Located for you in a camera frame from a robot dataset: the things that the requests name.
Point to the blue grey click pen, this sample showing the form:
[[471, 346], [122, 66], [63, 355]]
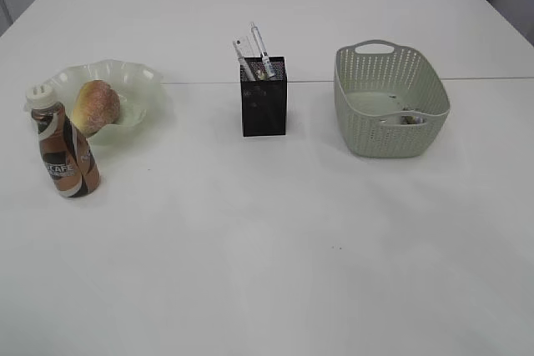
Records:
[[269, 69]]

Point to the clear plastic ruler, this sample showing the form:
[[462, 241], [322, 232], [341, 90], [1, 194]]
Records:
[[243, 47]]

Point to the paper ball pink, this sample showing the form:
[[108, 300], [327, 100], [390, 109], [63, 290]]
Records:
[[412, 120]]

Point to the grey white click pen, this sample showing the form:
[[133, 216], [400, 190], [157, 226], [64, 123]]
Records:
[[246, 67]]

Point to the pale green plastic basket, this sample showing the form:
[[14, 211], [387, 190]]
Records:
[[375, 84]]

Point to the golden bread roll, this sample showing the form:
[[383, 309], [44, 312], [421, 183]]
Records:
[[96, 106]]

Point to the black mesh pen holder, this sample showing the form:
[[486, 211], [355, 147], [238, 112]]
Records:
[[264, 102]]

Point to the pale green wavy glass plate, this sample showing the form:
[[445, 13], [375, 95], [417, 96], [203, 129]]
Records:
[[140, 91]]

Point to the brown coffee bottle white cap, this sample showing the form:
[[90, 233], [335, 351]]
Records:
[[65, 151]]

